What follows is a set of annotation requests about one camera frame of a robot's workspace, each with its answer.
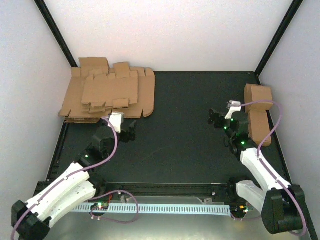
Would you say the right controller circuit board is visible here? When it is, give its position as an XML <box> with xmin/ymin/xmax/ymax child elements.
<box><xmin>230</xmin><ymin>204</ymin><xmax>254</xmax><ymax>214</ymax></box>

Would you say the stack of flat cardboard blanks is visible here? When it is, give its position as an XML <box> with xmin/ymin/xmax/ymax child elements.
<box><xmin>58</xmin><ymin>57</ymin><xmax>156</xmax><ymax>124</ymax></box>

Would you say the light blue slotted cable duct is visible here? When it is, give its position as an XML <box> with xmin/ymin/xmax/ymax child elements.
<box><xmin>72</xmin><ymin>202</ymin><xmax>231</xmax><ymax>217</ymax></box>

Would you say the cardboard box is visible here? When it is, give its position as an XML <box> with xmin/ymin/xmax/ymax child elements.
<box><xmin>249</xmin><ymin>85</ymin><xmax>273</xmax><ymax>111</ymax></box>
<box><xmin>244</xmin><ymin>84</ymin><xmax>258</xmax><ymax>113</ymax></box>
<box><xmin>248</xmin><ymin>110</ymin><xmax>270</xmax><ymax>145</ymax></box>

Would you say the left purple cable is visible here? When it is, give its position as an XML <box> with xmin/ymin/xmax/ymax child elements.
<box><xmin>10</xmin><ymin>116</ymin><xmax>140</xmax><ymax>240</ymax></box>

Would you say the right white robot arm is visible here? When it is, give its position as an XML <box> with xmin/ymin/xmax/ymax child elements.
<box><xmin>208</xmin><ymin>106</ymin><xmax>307</xmax><ymax>236</ymax></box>

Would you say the purple cable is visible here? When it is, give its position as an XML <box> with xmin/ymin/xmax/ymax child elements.
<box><xmin>228</xmin><ymin>99</ymin><xmax>308</xmax><ymax>237</ymax></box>
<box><xmin>10</xmin><ymin>116</ymin><xmax>140</xmax><ymax>240</ymax></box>

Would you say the left controller circuit board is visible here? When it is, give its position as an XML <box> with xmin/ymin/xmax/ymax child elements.
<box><xmin>90</xmin><ymin>202</ymin><xmax>109</xmax><ymax>211</ymax></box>

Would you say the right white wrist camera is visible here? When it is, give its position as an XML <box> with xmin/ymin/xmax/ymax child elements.
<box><xmin>224</xmin><ymin>100</ymin><xmax>242</xmax><ymax>120</ymax></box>

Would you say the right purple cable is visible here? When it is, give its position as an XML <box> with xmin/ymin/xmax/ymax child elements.
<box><xmin>228</xmin><ymin>99</ymin><xmax>308</xmax><ymax>237</ymax></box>

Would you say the controller circuit board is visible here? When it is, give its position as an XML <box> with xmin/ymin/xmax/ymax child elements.
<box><xmin>230</xmin><ymin>204</ymin><xmax>254</xmax><ymax>214</ymax></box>
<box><xmin>90</xmin><ymin>202</ymin><xmax>109</xmax><ymax>211</ymax></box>

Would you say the right black frame post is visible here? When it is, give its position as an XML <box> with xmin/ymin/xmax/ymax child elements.
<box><xmin>254</xmin><ymin>0</ymin><xmax>304</xmax><ymax>77</ymax></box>

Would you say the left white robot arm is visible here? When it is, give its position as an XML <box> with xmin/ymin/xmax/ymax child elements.
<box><xmin>10</xmin><ymin>119</ymin><xmax>137</xmax><ymax>240</ymax></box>

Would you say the left black frame post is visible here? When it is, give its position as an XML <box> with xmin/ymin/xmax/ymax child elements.
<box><xmin>34</xmin><ymin>0</ymin><xmax>78</xmax><ymax>68</ymax></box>

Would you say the black frame post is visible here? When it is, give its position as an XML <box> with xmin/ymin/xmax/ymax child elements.
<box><xmin>34</xmin><ymin>0</ymin><xmax>78</xmax><ymax>68</ymax></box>
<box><xmin>254</xmin><ymin>0</ymin><xmax>304</xmax><ymax>77</ymax></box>

